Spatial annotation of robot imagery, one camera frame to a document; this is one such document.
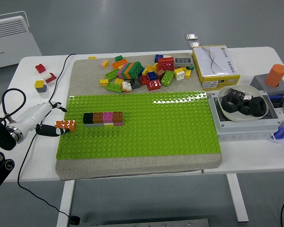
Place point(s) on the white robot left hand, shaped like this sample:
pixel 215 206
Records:
pixel 30 116

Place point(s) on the multicoloured brick stack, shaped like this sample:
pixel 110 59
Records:
pixel 131 70

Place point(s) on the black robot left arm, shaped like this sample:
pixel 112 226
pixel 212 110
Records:
pixel 2 138

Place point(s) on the small white toy brick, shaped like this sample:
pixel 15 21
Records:
pixel 46 75

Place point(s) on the red slope toy brick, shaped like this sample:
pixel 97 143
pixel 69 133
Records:
pixel 52 78

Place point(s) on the red stepped toy brick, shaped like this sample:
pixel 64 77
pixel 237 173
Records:
pixel 40 68

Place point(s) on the black toy brick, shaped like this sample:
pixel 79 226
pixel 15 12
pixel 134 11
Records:
pixel 88 118

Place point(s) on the grey flat toy brick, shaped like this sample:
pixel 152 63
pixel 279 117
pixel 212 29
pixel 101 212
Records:
pixel 94 125

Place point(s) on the brown toy brick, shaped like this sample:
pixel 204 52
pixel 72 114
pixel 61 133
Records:
pixel 160 73
pixel 98 117

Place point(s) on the magenta toy brick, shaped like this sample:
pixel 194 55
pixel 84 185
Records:
pixel 108 117

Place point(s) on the white flat toy brick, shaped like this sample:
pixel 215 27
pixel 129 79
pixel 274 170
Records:
pixel 108 124

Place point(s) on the small yellow flat brick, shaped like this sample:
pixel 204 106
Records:
pixel 92 57

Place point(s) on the dark orange toy brick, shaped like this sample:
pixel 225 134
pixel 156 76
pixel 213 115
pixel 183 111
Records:
pixel 118 116

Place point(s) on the lime green toy brick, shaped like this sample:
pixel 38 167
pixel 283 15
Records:
pixel 167 78
pixel 111 74
pixel 113 87

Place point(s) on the pink flat toy brick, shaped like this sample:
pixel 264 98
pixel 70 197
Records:
pixel 118 124

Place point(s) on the pink and yellow brick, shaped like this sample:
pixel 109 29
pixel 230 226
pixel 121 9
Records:
pixel 104 63

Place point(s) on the white and orange brick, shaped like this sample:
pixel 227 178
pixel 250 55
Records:
pixel 126 86

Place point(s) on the long orange toy brick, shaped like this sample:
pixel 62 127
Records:
pixel 118 63

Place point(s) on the small dark green brick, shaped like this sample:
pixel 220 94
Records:
pixel 118 58

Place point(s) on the dark grey slope brick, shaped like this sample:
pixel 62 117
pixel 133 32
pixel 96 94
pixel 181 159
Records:
pixel 135 84

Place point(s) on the green studded baseplate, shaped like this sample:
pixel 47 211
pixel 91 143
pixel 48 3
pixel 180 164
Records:
pixel 144 132

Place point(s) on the yellow slope toy brick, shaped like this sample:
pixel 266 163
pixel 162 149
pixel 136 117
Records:
pixel 148 69

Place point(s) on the blue toy brick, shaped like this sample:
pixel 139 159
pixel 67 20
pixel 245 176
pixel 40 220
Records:
pixel 152 75
pixel 158 58

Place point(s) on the large red toy brick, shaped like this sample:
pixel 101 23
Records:
pixel 166 63

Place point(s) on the cream flat toy brick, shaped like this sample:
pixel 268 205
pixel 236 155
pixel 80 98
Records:
pixel 166 56

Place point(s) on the white and yellow brick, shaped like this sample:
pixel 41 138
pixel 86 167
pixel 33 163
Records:
pixel 179 74

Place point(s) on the grey three-hole brick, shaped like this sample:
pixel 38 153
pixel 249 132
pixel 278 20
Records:
pixel 183 62

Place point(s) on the small green toy brick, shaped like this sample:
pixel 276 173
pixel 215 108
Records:
pixel 191 67

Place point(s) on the white panel heater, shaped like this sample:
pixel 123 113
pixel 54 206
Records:
pixel 11 45

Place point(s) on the white table leg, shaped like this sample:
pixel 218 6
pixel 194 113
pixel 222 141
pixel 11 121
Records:
pixel 236 198
pixel 67 201

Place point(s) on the grey-brown mat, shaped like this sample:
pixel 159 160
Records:
pixel 132 165

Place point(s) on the silver floor socket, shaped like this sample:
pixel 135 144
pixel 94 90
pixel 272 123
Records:
pixel 191 36
pixel 194 45

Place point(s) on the white and yellow cardboard box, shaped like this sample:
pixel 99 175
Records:
pixel 215 66

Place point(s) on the large black nut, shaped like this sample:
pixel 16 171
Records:
pixel 261 108
pixel 227 104

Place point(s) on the dark circuit board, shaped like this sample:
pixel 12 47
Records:
pixel 236 93

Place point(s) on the white bowl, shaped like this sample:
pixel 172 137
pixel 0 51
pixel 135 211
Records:
pixel 239 118

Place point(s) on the small black nut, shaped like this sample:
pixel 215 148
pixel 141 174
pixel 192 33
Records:
pixel 245 110

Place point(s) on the light grey junction box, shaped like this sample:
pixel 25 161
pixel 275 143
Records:
pixel 246 130

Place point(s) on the white zip tie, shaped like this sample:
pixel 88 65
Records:
pixel 274 139

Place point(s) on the blue and black fixture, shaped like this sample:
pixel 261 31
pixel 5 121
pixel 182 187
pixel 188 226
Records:
pixel 275 100

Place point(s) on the orange cylinder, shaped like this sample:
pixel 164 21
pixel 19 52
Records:
pixel 275 74

